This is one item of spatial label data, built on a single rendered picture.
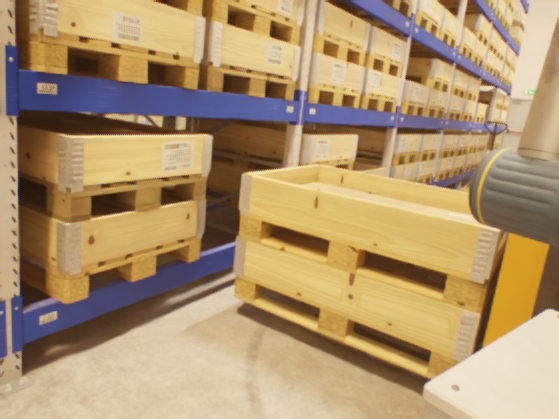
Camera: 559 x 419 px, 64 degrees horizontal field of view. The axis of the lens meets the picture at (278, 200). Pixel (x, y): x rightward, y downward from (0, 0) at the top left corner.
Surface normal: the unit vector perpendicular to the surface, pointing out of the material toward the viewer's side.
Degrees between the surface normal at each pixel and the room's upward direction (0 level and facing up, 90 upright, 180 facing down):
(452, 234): 90
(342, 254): 90
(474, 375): 0
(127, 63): 90
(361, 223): 90
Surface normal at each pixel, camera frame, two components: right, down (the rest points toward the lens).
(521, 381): 0.11, -0.97
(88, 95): 0.82, 0.21
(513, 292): -0.56, 0.12
